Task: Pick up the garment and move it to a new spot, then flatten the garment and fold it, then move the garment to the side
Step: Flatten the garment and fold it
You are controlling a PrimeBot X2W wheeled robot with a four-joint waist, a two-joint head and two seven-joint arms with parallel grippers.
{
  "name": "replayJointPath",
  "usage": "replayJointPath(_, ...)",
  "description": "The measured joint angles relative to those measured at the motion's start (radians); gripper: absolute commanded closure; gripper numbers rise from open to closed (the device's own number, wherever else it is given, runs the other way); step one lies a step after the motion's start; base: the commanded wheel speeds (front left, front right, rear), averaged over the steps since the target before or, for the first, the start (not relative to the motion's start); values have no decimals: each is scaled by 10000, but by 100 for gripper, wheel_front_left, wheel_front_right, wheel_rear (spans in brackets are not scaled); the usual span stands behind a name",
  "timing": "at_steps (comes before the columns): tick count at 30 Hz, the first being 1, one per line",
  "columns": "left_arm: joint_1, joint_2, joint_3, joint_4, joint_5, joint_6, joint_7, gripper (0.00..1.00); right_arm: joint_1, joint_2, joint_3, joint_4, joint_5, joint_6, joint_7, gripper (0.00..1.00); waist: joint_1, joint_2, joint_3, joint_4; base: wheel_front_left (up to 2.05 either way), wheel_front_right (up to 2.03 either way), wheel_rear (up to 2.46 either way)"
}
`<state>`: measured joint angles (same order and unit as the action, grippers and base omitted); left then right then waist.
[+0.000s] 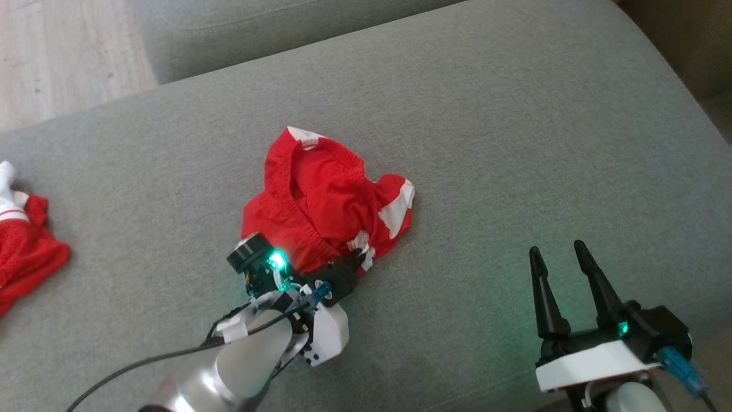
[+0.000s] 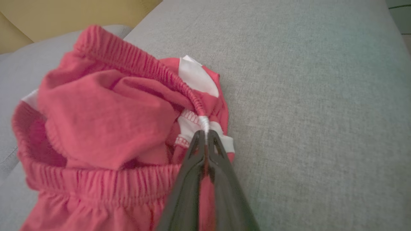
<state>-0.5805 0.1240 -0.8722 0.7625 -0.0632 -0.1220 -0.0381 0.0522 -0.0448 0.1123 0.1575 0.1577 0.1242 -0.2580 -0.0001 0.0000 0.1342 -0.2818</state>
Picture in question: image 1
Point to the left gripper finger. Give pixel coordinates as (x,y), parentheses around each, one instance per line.
(355,258)

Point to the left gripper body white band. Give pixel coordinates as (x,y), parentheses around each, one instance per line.
(329,332)

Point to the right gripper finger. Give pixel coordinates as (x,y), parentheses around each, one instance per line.
(548,309)
(606,303)

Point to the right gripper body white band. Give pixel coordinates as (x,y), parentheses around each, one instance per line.
(589,363)

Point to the red white basketball shorts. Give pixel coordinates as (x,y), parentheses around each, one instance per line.
(320,194)

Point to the crumpled red white garment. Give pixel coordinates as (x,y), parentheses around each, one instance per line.
(28,252)

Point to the blue left wrist connector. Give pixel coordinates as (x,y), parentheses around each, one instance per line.
(321,290)

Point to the blue wrist connector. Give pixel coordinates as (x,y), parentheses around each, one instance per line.
(321,290)
(680,369)

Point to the blue right wrist connector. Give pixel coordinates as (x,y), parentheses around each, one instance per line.
(680,369)

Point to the large grey sofa seat cushion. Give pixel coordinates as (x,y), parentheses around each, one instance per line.
(457,143)

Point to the small grey sofa cushion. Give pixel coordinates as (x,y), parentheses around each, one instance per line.
(257,28)

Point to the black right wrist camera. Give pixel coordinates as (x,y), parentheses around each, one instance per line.
(663,332)

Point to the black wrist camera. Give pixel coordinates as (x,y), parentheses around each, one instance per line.
(663,332)
(246,254)

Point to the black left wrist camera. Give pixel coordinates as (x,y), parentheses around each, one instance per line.
(246,254)

